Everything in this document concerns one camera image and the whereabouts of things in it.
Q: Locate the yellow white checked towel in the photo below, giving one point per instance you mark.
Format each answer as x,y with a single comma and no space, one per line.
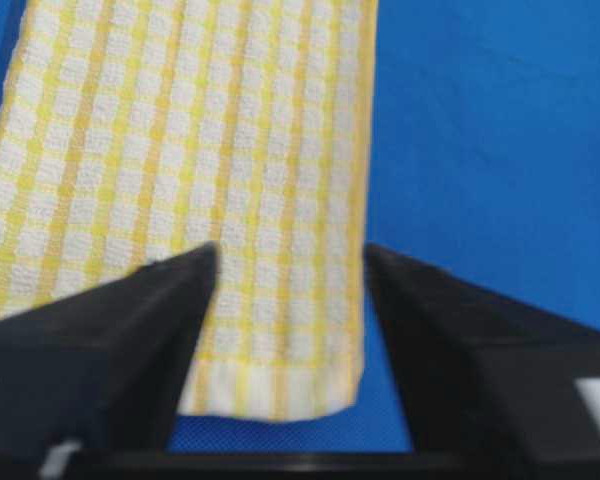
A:
132,131

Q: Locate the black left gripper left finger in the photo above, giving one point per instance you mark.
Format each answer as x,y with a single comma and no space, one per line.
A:
101,371

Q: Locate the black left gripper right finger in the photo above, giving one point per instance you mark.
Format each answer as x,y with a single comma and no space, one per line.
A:
506,386

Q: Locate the blue table cloth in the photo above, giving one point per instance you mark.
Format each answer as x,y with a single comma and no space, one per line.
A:
484,159

